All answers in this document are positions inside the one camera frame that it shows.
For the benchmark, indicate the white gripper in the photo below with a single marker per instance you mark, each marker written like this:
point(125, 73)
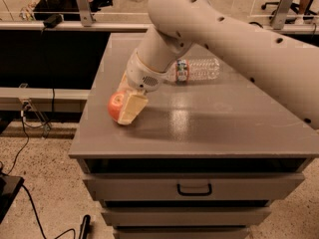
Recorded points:
point(142, 74)

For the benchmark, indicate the red apple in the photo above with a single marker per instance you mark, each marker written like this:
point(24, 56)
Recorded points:
point(115, 105)

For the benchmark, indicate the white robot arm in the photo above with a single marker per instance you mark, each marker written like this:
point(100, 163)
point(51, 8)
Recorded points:
point(284, 68)

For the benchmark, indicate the clear plastic water bottle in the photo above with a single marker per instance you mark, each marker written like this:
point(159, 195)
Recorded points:
point(184, 71)

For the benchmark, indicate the top grey drawer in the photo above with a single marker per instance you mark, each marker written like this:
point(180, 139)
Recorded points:
point(162, 187)

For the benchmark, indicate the grey drawer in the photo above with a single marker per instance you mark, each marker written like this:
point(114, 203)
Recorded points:
point(162, 187)
point(180, 233)
point(185, 216)

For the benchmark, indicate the grey drawer cabinet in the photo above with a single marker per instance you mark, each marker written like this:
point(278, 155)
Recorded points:
point(222, 126)

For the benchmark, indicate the black power adapter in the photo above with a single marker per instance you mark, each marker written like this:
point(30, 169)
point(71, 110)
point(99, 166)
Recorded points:
point(53, 21)

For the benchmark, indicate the middle grey drawer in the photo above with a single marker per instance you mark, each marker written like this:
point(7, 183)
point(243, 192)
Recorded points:
point(185, 216)

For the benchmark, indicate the bottom grey drawer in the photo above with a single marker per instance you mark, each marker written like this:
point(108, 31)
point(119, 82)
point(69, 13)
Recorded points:
point(180, 233)

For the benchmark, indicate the black object on floor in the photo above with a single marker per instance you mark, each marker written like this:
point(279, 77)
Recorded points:
point(85, 227)

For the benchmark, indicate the black box on floor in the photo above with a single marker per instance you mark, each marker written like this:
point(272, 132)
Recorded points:
point(9, 188)

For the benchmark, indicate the black office chair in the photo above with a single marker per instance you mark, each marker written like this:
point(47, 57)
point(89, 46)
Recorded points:
point(293, 6)

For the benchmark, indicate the left metal bracket post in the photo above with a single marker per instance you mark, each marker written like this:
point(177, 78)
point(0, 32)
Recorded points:
point(86, 16)

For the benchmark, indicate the metal bracket post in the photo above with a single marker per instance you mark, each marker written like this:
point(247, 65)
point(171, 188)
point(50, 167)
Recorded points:
point(278, 20)
point(86, 16)

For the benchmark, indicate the wall power outlet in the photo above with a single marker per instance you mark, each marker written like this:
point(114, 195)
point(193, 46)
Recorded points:
point(25, 106)

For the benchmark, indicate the black drawer handle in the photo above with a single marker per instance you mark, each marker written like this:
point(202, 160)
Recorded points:
point(195, 190)

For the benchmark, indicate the right metal bracket post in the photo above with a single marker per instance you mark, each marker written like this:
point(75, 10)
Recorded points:
point(278, 20)

